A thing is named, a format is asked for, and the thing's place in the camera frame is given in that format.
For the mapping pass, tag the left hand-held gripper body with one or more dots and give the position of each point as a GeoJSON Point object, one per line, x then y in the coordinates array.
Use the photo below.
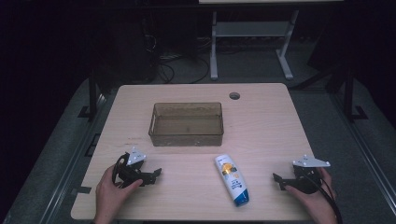
{"type": "Point", "coordinates": [132, 168]}

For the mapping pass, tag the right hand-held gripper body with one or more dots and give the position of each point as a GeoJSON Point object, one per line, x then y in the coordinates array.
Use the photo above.
{"type": "Point", "coordinates": [306, 179]}

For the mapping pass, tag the transparent brown plastic box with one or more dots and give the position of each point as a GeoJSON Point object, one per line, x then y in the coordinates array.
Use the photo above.
{"type": "Point", "coordinates": [186, 126]}

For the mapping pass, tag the white desk frame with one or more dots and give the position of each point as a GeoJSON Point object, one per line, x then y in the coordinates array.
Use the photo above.
{"type": "Point", "coordinates": [249, 29]}

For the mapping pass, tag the aluminium floor rail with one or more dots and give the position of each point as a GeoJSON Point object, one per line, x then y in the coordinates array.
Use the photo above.
{"type": "Point", "coordinates": [71, 155]}
{"type": "Point", "coordinates": [364, 143]}

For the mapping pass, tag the person's right hand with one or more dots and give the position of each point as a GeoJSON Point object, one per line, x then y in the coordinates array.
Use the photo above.
{"type": "Point", "coordinates": [317, 205]}

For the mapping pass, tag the person's left hand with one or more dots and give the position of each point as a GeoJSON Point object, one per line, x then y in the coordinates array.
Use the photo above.
{"type": "Point", "coordinates": [109, 199]}

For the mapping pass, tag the white blue shampoo bottle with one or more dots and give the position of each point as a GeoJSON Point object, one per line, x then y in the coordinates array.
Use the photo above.
{"type": "Point", "coordinates": [232, 179]}

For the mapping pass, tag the black metal stand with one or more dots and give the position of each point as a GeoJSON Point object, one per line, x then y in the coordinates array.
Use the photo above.
{"type": "Point", "coordinates": [92, 93]}
{"type": "Point", "coordinates": [349, 93]}

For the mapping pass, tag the black tape piece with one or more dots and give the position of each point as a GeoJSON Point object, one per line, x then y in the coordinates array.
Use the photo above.
{"type": "Point", "coordinates": [82, 189]}

